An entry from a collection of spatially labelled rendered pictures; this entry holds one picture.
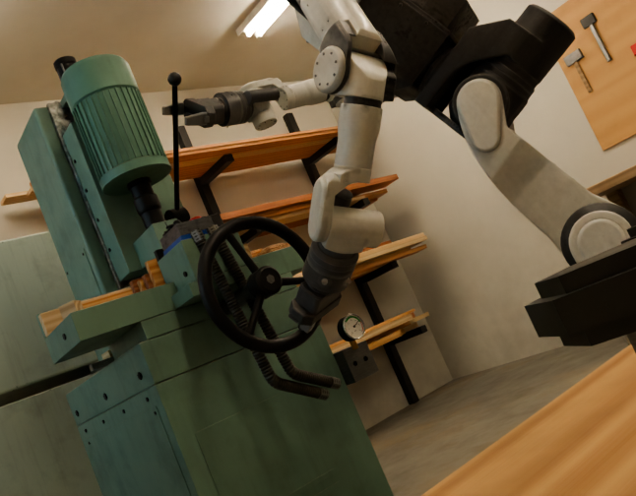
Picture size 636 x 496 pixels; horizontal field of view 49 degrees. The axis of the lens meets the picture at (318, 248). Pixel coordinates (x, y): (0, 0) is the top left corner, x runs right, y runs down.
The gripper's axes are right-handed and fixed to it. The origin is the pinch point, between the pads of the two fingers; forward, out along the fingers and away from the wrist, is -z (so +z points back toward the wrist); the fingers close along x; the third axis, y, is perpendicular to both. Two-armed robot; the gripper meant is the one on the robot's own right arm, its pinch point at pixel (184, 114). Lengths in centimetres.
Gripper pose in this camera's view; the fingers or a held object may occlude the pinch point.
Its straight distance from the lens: 181.7
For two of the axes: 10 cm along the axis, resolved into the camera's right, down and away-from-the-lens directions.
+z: 7.5, -2.4, 6.2
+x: 6.6, 3.6, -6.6
